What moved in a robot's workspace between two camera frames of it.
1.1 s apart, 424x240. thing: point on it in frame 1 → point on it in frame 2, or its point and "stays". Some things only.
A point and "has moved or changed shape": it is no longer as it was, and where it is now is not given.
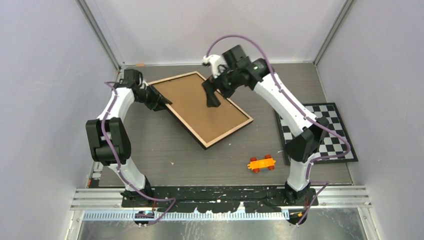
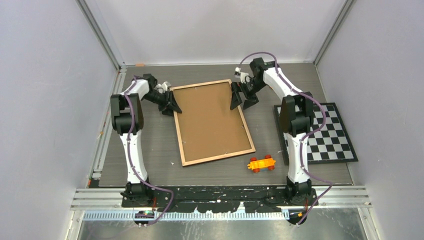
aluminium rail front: [110, 199] stays
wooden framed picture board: [208, 125] has moved or changed shape
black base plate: [221, 199] stays
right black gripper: [209, 88] → [236, 99]
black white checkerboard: [330, 143] stays
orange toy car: [256, 165] stays
